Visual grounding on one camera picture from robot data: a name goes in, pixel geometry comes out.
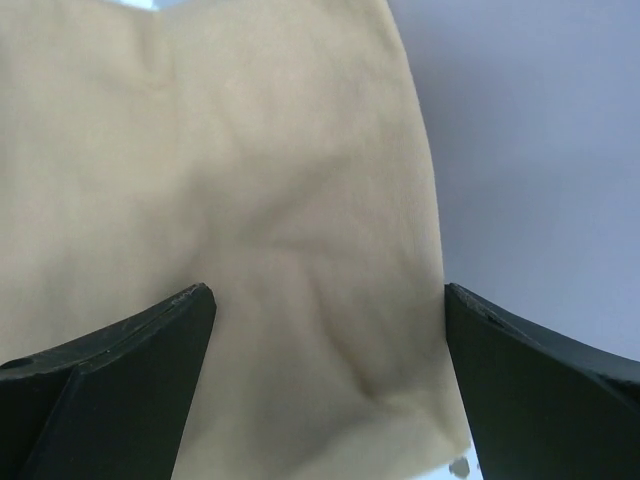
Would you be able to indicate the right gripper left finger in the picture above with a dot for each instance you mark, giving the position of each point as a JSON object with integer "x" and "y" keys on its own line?
{"x": 112, "y": 404}

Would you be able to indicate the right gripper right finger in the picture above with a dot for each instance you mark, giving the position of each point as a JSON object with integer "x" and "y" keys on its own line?
{"x": 540, "y": 405}

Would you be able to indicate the beige t shirt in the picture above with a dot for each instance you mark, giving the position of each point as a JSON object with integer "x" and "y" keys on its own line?
{"x": 273, "y": 150}

